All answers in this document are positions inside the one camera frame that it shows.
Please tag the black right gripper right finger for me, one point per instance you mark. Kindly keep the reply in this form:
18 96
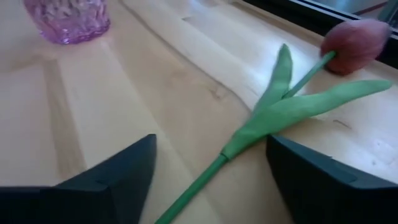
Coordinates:
326 193

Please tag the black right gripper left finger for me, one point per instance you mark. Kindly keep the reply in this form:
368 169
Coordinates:
93 202

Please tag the pink bud tulip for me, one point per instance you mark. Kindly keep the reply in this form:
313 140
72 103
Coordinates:
280 115

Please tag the purple glass vase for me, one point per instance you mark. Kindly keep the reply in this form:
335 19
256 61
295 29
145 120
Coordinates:
68 21

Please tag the black table edge rail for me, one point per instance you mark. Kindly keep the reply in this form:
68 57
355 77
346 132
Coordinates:
311 20

